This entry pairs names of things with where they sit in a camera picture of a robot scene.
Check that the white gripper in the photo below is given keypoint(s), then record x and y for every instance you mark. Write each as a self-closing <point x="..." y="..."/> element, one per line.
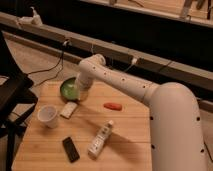
<point x="83" y="92"/>

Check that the green ceramic bowl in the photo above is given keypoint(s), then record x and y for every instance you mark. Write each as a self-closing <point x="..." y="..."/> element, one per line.
<point x="68" y="90"/>

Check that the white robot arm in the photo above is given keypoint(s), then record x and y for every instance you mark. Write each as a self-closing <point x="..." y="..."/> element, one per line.
<point x="175" y="126"/>

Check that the white rectangular block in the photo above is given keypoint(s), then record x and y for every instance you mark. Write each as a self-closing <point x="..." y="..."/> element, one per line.
<point x="68" y="109"/>

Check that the orange red oblong object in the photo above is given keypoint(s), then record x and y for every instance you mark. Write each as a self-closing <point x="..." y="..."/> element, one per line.
<point x="113" y="106"/>

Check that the white plastic cup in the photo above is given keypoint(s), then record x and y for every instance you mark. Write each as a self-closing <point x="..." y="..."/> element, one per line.
<point x="48" y="116"/>

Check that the white plastic bottle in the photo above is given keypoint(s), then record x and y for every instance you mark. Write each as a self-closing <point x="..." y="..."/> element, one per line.
<point x="101" y="137"/>

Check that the black office chair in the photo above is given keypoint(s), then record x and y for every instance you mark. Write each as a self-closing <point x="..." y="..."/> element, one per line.
<point x="15" y="90"/>

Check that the grey metal rail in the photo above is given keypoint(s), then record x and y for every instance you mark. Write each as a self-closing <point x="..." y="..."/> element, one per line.
<point x="196" y="78"/>

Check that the white device on rail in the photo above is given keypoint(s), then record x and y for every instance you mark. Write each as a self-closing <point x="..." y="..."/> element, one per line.
<point x="35" y="19"/>

